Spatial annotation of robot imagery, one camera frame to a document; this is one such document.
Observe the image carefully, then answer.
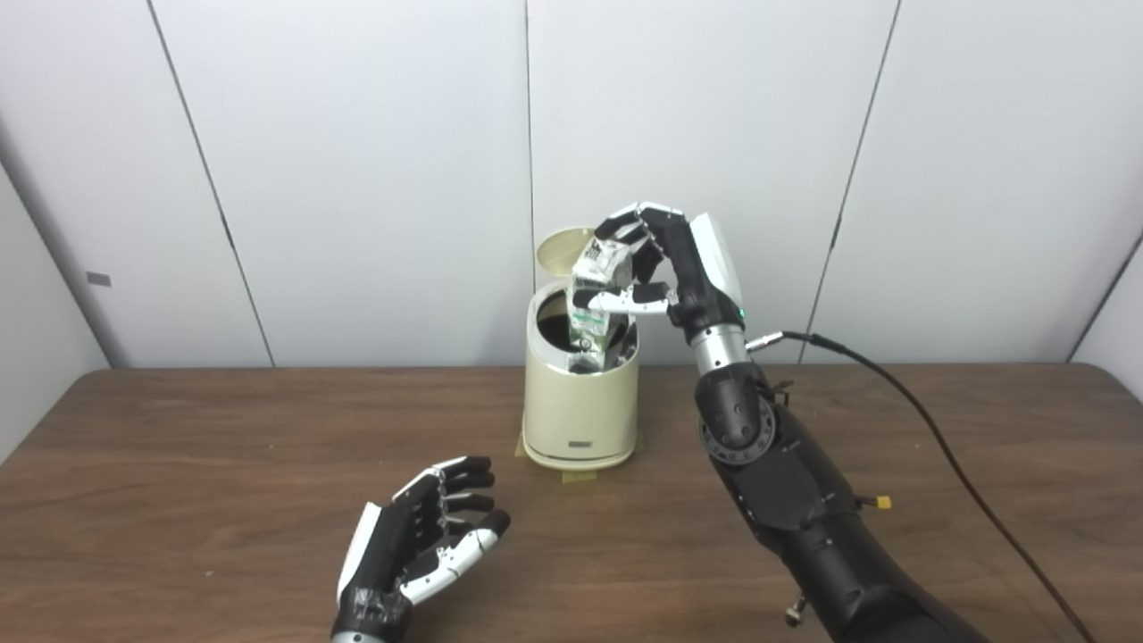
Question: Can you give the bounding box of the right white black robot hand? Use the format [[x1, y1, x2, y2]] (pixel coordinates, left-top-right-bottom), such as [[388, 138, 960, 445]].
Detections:
[[571, 202, 747, 345]]

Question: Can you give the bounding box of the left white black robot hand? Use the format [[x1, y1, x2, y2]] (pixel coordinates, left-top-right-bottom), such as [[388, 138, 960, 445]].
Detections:
[[332, 455, 512, 639]]

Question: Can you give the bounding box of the white green milk carton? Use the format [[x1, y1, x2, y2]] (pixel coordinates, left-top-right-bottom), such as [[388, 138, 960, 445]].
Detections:
[[568, 237, 635, 374]]

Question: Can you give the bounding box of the cream round bin lid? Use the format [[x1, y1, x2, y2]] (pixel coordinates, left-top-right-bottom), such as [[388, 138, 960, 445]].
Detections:
[[537, 227, 597, 278]]

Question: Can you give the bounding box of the cream-colored trash bin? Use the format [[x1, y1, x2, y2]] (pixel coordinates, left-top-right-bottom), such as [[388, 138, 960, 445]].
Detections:
[[522, 280, 640, 471]]

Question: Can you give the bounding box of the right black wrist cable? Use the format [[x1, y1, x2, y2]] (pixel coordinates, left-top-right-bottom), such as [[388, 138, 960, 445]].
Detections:
[[746, 330, 1097, 643]]

